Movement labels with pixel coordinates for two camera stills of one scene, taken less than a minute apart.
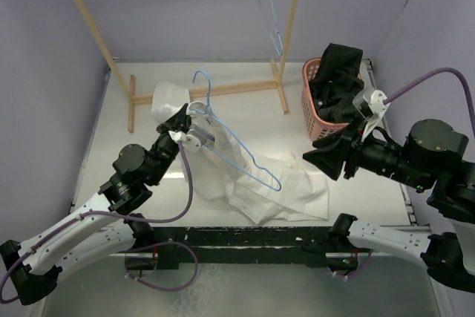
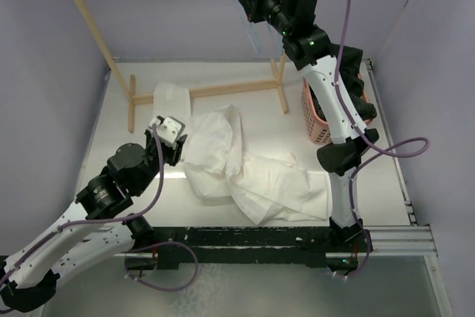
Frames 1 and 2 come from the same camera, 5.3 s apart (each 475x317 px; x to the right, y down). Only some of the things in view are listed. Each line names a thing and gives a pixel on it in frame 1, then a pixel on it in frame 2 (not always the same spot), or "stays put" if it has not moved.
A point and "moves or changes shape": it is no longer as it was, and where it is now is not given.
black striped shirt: [338, 82] stays put
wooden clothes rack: [126, 82] stays put
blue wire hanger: [208, 109] to [253, 38]
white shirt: [269, 187] moves or changes shape
